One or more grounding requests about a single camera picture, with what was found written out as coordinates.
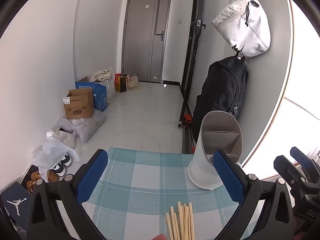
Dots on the grey white utensil holder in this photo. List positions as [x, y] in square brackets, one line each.
[200, 165]

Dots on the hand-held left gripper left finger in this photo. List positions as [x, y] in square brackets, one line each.
[92, 177]

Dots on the white plastic bag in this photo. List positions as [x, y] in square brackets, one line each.
[52, 152]

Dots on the white sack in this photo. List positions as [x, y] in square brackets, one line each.
[110, 90]

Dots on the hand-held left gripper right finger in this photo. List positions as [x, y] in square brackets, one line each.
[228, 177]

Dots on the black backpack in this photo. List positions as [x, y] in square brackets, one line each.
[220, 87]

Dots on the red bag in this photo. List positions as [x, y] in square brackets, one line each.
[117, 78]

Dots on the white shoulder bag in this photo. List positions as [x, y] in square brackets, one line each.
[245, 27]

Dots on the person's left hand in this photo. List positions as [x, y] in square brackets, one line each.
[158, 237]

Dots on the dark blue shoe box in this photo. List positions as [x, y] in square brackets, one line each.
[15, 202]

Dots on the beige folded cloth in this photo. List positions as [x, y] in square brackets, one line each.
[102, 75]

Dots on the grey entrance door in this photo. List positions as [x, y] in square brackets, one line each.
[140, 42]

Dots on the black metal frame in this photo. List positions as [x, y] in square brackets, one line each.
[193, 55]

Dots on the black yellow paper bag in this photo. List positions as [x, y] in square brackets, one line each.
[121, 85]

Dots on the orange black tool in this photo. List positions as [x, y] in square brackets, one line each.
[187, 120]

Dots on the bunch of wooden chopsticks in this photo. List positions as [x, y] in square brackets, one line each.
[186, 220]

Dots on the beige bag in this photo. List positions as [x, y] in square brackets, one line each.
[133, 83]

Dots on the teal checked tablecloth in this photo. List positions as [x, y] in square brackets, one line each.
[145, 175]

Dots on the large bright window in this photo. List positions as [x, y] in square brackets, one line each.
[295, 80]

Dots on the small white plastic parcel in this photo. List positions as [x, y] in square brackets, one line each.
[63, 137]

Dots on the large grey plastic parcel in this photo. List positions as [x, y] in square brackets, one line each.
[85, 127]

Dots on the brown cardboard box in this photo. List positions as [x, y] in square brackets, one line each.
[77, 107]

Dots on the blue cardboard box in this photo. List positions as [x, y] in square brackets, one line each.
[100, 97]

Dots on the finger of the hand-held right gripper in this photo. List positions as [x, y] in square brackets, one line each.
[287, 170]
[301, 156]

